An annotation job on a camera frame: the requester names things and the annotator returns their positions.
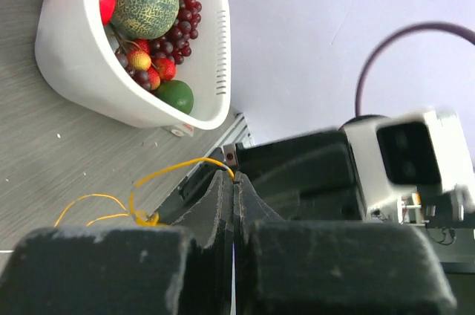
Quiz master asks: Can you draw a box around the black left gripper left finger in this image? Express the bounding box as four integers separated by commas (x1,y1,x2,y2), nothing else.
1,172,233,314

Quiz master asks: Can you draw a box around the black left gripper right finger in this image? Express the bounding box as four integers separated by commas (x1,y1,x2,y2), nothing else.
234,173,457,314

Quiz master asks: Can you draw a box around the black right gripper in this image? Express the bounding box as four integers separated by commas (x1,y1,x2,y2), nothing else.
223,114,380,224

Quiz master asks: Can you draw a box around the yellow cable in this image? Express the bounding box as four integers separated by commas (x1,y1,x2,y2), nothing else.
53,157,235,229

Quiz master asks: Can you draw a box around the transparent plastic card packet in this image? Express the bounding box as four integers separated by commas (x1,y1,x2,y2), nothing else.
163,123,194,137

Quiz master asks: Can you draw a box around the green lime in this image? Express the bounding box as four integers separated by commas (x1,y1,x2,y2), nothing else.
154,80,194,114

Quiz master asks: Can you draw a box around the red strawberry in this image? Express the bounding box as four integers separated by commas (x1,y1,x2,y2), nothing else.
152,57,177,81

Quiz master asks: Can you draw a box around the red grape bunch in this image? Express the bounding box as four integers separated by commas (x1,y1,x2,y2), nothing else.
148,0,202,65

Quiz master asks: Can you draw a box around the dark purple grape bunch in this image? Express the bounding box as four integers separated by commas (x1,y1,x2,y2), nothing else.
115,52,151,91

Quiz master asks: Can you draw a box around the red yellow lychee fruit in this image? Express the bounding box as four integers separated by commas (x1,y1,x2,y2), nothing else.
126,50,151,71

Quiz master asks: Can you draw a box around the white plastic fruit basket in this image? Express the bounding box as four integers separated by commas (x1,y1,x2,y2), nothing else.
35,0,232,130

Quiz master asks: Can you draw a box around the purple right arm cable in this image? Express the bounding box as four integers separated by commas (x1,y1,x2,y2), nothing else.
354,21,475,119

